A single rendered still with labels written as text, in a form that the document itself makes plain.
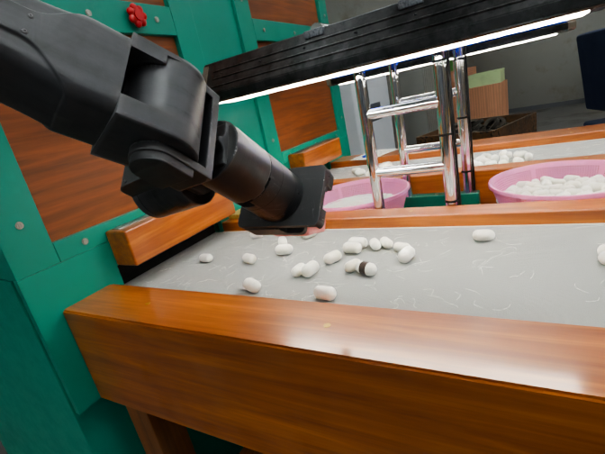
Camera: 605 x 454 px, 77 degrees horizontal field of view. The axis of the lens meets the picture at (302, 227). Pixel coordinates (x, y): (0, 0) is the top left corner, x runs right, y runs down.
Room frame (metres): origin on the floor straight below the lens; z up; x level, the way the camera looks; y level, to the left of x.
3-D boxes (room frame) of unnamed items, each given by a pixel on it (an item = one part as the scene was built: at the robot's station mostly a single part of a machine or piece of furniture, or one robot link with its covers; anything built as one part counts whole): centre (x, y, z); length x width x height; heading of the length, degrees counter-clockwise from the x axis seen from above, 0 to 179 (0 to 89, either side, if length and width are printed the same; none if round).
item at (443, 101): (0.69, -0.19, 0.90); 0.20 x 0.19 x 0.45; 58
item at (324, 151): (1.39, -0.11, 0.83); 0.30 x 0.06 x 0.07; 148
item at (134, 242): (0.81, 0.26, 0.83); 0.30 x 0.06 x 0.07; 148
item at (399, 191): (0.96, -0.15, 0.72); 0.27 x 0.27 x 0.10
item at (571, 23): (1.10, -0.45, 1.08); 0.62 x 0.08 x 0.07; 58
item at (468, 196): (1.03, -0.41, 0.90); 0.20 x 0.19 x 0.45; 58
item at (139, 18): (0.88, 0.24, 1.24); 0.04 x 0.02 x 0.05; 148
